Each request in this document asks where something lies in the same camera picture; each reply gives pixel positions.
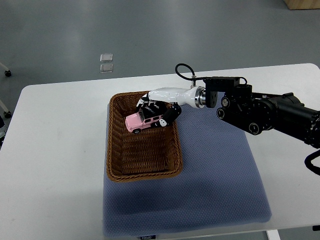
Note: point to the brown wicker basket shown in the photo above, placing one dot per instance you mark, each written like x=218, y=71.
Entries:
x=154, y=153

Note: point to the white table leg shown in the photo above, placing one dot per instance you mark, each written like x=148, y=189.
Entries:
x=273, y=234

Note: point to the upper floor plate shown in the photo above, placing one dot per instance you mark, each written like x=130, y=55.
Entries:
x=106, y=57

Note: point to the white chair leg caster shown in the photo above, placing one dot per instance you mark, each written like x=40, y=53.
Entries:
x=7, y=114

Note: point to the blue-grey quilted mat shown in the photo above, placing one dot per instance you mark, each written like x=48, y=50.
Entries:
x=219, y=185

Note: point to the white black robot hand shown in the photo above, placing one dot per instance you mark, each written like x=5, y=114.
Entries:
x=194, y=97

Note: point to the wooden box corner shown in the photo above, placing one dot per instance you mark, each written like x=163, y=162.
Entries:
x=303, y=4

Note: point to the chair caster wheel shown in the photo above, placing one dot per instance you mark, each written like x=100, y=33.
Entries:
x=7, y=71

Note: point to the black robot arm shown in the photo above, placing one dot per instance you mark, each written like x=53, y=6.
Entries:
x=249, y=111

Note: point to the pink toy car black roof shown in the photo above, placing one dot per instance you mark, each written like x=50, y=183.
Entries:
x=143, y=119

